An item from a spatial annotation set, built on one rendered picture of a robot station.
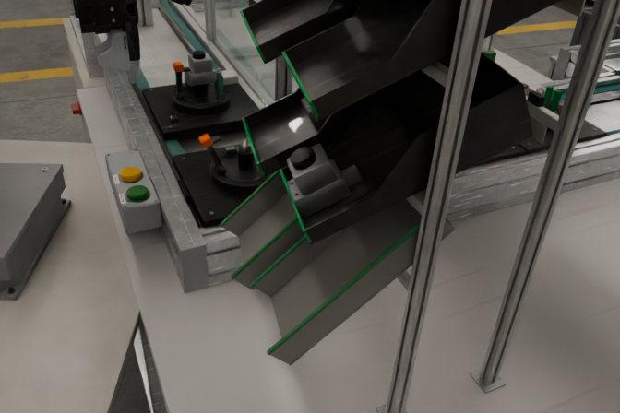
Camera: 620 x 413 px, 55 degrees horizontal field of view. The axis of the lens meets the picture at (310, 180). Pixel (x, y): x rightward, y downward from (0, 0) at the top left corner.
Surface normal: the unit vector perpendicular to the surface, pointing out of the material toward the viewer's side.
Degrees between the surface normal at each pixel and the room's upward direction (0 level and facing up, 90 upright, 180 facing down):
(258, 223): 45
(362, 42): 25
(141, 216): 90
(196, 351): 0
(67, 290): 0
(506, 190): 90
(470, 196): 90
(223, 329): 0
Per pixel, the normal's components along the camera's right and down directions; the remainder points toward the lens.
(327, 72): -0.37, -0.71
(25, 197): 0.02, -0.83
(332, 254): -0.66, -0.51
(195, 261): 0.41, 0.52
